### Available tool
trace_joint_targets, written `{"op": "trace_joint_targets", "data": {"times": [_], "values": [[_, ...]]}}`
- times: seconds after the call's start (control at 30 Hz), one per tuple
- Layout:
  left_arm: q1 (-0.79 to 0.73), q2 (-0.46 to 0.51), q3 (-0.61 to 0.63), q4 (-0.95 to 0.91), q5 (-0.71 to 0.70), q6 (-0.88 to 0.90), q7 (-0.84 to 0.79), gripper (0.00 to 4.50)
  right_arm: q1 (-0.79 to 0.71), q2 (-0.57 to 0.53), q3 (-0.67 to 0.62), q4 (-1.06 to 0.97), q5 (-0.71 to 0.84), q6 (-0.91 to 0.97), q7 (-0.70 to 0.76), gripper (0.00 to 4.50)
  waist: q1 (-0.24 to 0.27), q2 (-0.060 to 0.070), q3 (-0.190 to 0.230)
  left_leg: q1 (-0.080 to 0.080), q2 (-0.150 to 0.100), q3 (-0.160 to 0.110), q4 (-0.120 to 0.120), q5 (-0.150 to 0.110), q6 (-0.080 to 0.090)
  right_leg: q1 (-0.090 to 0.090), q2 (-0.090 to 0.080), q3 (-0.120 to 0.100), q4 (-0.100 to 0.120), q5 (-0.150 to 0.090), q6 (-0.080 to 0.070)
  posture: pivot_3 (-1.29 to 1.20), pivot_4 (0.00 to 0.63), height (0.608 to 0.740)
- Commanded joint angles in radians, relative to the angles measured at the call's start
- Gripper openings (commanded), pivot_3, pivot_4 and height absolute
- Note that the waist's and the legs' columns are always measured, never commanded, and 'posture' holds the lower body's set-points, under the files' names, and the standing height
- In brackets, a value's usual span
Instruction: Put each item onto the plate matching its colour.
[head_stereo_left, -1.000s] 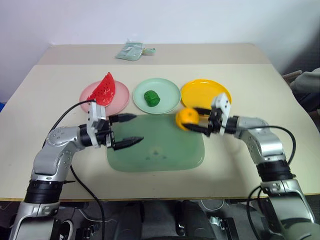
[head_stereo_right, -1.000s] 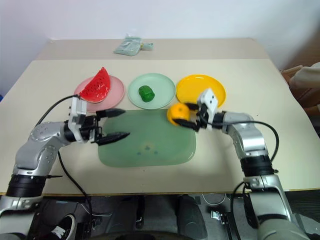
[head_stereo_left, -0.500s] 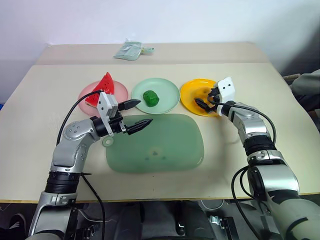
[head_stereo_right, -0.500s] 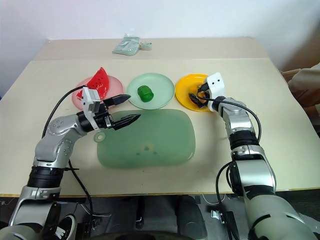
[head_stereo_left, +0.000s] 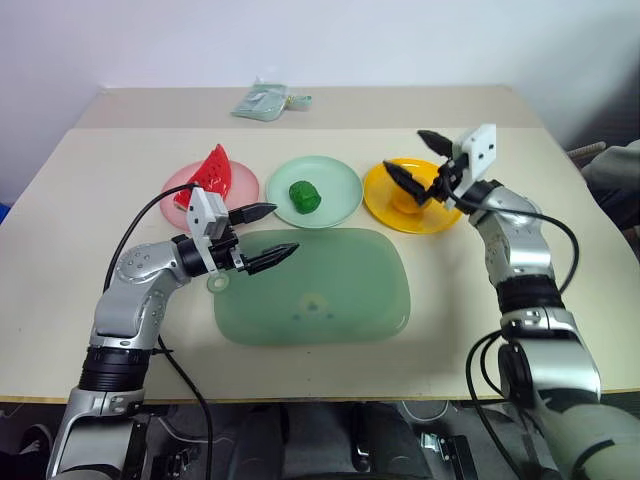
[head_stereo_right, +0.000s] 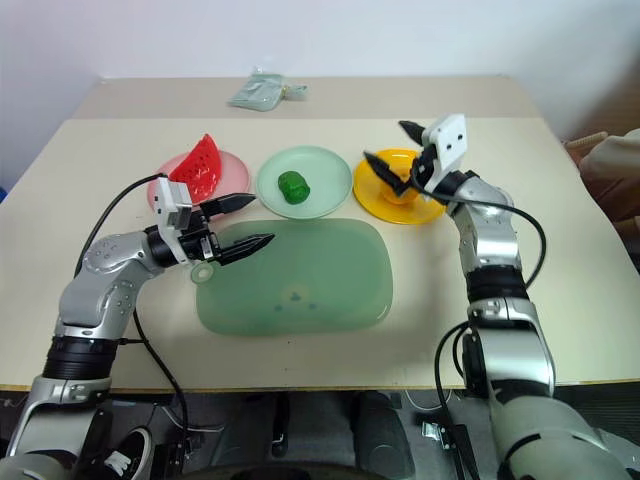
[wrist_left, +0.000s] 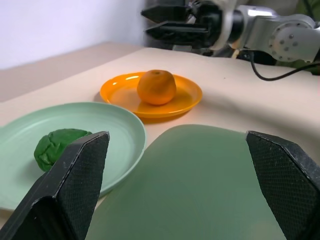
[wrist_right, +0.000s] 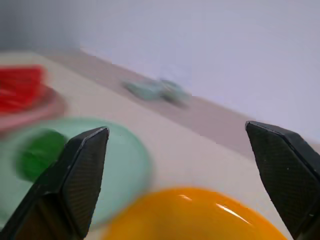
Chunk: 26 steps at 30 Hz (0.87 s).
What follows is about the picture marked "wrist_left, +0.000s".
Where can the orange mandarin fruit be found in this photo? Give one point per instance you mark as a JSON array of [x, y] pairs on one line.
[[156, 87]]

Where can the green leafy vegetable ball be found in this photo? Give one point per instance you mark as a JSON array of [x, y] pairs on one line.
[[51, 146]]

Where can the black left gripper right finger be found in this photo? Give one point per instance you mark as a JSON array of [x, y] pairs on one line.
[[287, 180]]

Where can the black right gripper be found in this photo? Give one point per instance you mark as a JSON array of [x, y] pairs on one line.
[[211, 22]]

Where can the orange plastic plate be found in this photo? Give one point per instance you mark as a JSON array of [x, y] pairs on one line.
[[120, 95]]

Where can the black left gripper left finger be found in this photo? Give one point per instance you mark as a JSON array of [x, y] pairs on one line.
[[62, 190]]

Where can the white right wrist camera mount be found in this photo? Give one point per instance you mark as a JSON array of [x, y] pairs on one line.
[[225, 27]]

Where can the light green plastic plate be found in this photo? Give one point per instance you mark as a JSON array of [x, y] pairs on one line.
[[100, 130]]

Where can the dark green plate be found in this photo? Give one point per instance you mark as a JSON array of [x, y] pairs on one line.
[[190, 185]]

